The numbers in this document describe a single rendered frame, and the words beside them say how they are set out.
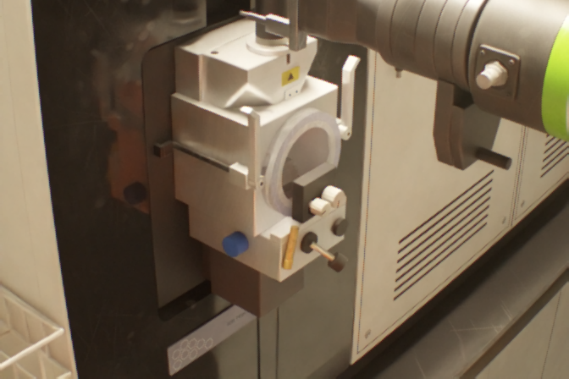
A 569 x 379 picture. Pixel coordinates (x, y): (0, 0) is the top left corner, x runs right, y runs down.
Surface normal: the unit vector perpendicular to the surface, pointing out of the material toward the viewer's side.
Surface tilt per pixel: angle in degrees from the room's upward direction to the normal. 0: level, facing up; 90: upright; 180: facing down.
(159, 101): 90
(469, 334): 0
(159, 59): 90
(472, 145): 90
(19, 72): 90
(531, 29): 49
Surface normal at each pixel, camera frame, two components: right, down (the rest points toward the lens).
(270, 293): 0.76, 0.32
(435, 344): 0.01, -0.88
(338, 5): -0.35, 0.45
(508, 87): -0.65, 0.36
